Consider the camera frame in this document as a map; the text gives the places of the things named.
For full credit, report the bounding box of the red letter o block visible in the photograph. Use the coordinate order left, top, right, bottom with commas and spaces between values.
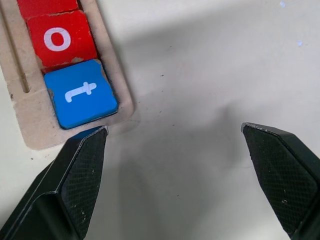
26, 9, 98, 73

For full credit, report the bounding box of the blue letter t block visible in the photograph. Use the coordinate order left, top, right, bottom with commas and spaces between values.
42, 59, 119, 130

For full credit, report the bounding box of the wooden letter tray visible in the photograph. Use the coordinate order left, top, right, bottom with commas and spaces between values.
0, 0, 136, 151

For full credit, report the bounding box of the red letter b block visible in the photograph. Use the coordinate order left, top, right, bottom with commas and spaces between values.
16, 0, 80, 20

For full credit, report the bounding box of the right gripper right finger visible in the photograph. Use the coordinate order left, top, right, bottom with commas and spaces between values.
240, 122, 320, 240

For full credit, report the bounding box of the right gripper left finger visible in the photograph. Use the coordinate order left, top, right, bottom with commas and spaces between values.
0, 125, 109, 240

